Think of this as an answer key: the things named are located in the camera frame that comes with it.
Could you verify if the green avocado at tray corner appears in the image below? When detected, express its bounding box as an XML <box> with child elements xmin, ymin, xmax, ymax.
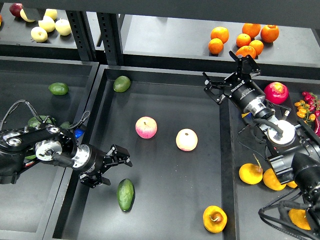
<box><xmin>113</xmin><ymin>75</ymin><xmax>131</xmax><ymax>93</ymax></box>

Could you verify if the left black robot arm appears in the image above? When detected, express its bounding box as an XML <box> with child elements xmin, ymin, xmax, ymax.
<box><xmin>0</xmin><ymin>99</ymin><xmax>133</xmax><ymax>188</ymax></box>

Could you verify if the yellow pear shelf front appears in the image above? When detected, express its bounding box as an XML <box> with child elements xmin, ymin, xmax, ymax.
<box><xmin>30</xmin><ymin>26</ymin><xmax>48</xmax><ymax>43</ymax></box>

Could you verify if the pale yellow pink apple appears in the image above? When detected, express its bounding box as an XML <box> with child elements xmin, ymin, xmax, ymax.
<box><xmin>175</xmin><ymin>128</ymin><xmax>198</xmax><ymax>152</ymax></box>

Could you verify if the yellow pear upper right tray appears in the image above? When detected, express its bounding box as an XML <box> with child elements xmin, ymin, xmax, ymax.
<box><xmin>241</xmin><ymin>112</ymin><xmax>253</xmax><ymax>121</ymax></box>

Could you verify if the red pomegranate fruit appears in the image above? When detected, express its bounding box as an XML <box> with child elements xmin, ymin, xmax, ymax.
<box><xmin>263</xmin><ymin>82</ymin><xmax>289</xmax><ymax>105</ymax></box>

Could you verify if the black right tray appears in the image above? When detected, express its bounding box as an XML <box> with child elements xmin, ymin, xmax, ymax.
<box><xmin>219</xmin><ymin>74</ymin><xmax>320</xmax><ymax>240</ymax></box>

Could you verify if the orange right small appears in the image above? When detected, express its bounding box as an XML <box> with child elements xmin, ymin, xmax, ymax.
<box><xmin>249</xmin><ymin>40</ymin><xmax>264</xmax><ymax>56</ymax></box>

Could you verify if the orange top middle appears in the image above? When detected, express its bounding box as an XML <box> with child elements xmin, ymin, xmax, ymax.
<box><xmin>242</xmin><ymin>23</ymin><xmax>261</xmax><ymax>39</ymax></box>

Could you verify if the orange top right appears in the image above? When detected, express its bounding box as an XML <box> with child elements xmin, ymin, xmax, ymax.
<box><xmin>260</xmin><ymin>24</ymin><xmax>280</xmax><ymax>43</ymax></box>

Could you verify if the black centre tray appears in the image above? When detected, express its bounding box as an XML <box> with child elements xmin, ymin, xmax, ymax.
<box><xmin>51</xmin><ymin>65</ymin><xmax>228</xmax><ymax>240</ymax></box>

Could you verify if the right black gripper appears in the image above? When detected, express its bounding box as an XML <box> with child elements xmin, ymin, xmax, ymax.
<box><xmin>202</xmin><ymin>50</ymin><xmax>266</xmax><ymax>112</ymax></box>

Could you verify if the yellow pear behind arm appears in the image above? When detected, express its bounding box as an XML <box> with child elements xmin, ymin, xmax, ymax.
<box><xmin>286</xmin><ymin>181</ymin><xmax>298</xmax><ymax>189</ymax></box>

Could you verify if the orange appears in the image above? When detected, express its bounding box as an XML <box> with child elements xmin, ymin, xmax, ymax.
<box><xmin>235</xmin><ymin>45</ymin><xmax>257</xmax><ymax>59</ymax></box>
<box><xmin>260</xmin><ymin>24</ymin><xmax>280</xmax><ymax>43</ymax></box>
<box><xmin>208</xmin><ymin>38</ymin><xmax>224</xmax><ymax>55</ymax></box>
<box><xmin>210</xmin><ymin>26</ymin><xmax>230</xmax><ymax>44</ymax></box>
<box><xmin>242</xmin><ymin>23</ymin><xmax>261</xmax><ymax>39</ymax></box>

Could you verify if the dark green avocado right pile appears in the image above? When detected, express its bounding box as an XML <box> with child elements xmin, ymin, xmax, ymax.
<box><xmin>60</xmin><ymin>121</ymin><xmax>71</xmax><ymax>129</ymax></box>

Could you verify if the black left tray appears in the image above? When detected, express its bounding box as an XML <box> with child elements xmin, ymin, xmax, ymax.
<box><xmin>0</xmin><ymin>56</ymin><xmax>99</xmax><ymax>240</ymax></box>

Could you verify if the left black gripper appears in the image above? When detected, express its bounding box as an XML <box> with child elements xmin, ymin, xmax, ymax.
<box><xmin>72</xmin><ymin>144</ymin><xmax>133</xmax><ymax>188</ymax></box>

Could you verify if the black tray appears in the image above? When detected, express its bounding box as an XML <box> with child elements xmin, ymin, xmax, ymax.
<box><xmin>51</xmin><ymin>65</ymin><xmax>228</xmax><ymax>240</ymax></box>
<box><xmin>0</xmin><ymin>56</ymin><xmax>99</xmax><ymax>240</ymax></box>
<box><xmin>219</xmin><ymin>74</ymin><xmax>320</xmax><ymax>240</ymax></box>

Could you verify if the yellow pear shelf middle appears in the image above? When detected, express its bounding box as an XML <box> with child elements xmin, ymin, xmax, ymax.
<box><xmin>38</xmin><ymin>15</ymin><xmax>56</xmax><ymax>33</ymax></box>

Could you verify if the red chili pepper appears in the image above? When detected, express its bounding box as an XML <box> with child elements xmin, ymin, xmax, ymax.
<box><xmin>313</xmin><ymin>117</ymin><xmax>320</xmax><ymax>137</ymax></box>

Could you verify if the green avocado lower pile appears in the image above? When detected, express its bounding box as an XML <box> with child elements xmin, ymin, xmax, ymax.
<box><xmin>25</xmin><ymin>154</ymin><xmax>36</xmax><ymax>160</ymax></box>

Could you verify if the yellow pear under label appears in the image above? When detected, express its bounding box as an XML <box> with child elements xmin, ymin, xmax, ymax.
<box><xmin>20</xmin><ymin>9</ymin><xmax>35</xmax><ymax>23</ymax></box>

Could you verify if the black metal shelf upright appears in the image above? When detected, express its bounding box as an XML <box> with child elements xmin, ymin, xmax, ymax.
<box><xmin>65</xmin><ymin>10</ymin><xmax>125</xmax><ymax>66</ymax></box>

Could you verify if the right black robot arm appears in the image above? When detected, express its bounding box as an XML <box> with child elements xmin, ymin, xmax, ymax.
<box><xmin>204</xmin><ymin>52</ymin><xmax>320</xmax><ymax>240</ymax></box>

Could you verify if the orange small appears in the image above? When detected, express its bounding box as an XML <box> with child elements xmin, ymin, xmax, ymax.
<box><xmin>249</xmin><ymin>40</ymin><xmax>264</xmax><ymax>56</ymax></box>
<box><xmin>236</xmin><ymin>33</ymin><xmax>252</xmax><ymax>48</ymax></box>

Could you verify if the yellow pear shelf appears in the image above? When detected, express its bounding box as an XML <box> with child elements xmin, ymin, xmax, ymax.
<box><xmin>38</xmin><ymin>15</ymin><xmax>56</xmax><ymax>33</ymax></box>
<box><xmin>55</xmin><ymin>18</ymin><xmax>72</xmax><ymax>36</ymax></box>
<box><xmin>44</xmin><ymin>8</ymin><xmax>58</xmax><ymax>21</ymax></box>
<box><xmin>30</xmin><ymin>26</ymin><xmax>48</xmax><ymax>43</ymax></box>

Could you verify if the orange far left bottom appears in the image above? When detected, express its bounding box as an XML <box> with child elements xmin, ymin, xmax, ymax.
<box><xmin>208</xmin><ymin>38</ymin><xmax>224</xmax><ymax>55</ymax></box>

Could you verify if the orange centre small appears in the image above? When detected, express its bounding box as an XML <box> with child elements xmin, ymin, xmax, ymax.
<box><xmin>236</xmin><ymin>33</ymin><xmax>252</xmax><ymax>48</ymax></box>

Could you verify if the dark red apple on shelf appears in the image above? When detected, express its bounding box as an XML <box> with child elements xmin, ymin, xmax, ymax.
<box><xmin>9</xmin><ymin>3</ymin><xmax>23</xmax><ymax>18</ymax></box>

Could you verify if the orange front bottom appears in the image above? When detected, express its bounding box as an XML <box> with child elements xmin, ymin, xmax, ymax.
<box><xmin>235</xmin><ymin>45</ymin><xmax>257</xmax><ymax>59</ymax></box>

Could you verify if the green avocado left tray top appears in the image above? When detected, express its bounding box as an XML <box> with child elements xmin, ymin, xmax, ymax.
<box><xmin>48</xmin><ymin>82</ymin><xmax>69</xmax><ymax>96</ymax></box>

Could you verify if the yellow pear shelf top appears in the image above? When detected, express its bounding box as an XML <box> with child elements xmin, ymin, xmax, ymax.
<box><xmin>44</xmin><ymin>8</ymin><xmax>58</xmax><ymax>21</ymax></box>

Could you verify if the yellow pear shelf right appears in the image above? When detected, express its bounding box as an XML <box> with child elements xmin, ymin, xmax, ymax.
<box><xmin>55</xmin><ymin>18</ymin><xmax>72</xmax><ymax>36</ymax></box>

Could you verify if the pink red apple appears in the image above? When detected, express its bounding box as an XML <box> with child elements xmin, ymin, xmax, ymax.
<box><xmin>135</xmin><ymin>116</ymin><xmax>158</xmax><ymax>139</ymax></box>

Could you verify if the orange far left top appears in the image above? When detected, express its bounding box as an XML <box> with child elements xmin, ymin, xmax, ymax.
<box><xmin>210</xmin><ymin>26</ymin><xmax>230</xmax><ymax>44</ymax></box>

